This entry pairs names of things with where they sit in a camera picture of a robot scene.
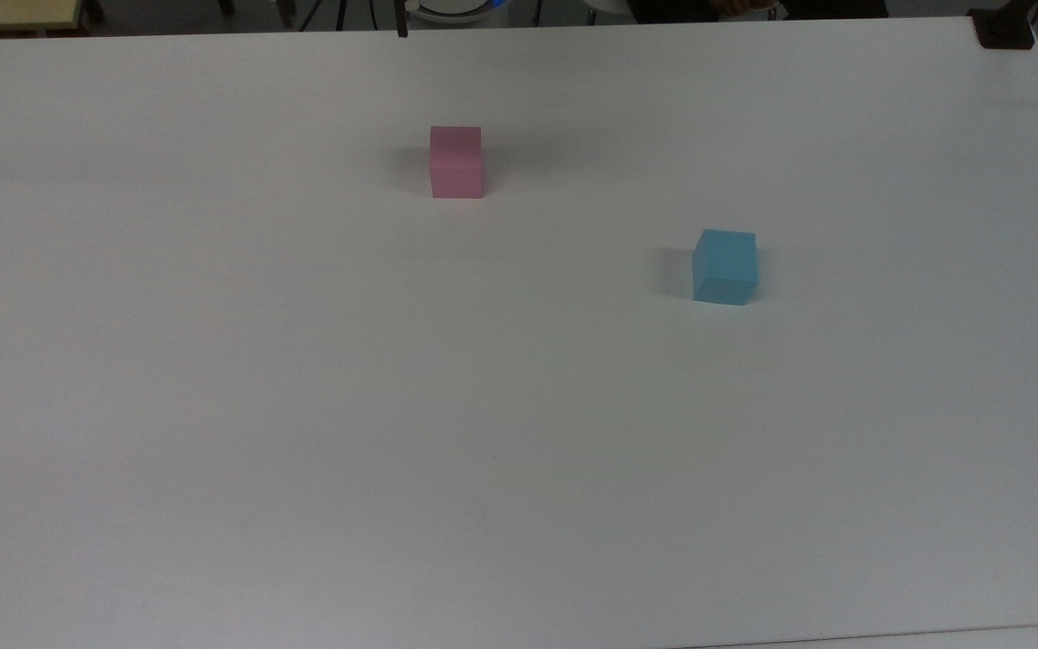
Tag blue cube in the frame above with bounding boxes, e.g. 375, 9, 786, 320
692, 229, 759, 306

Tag pink cube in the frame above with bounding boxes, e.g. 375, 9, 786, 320
430, 126, 484, 199

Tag black tripod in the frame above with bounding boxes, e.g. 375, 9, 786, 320
297, 0, 351, 33

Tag wooden table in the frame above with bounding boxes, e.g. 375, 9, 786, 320
0, 0, 89, 37

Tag black clamp base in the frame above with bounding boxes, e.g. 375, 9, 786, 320
968, 0, 1038, 50

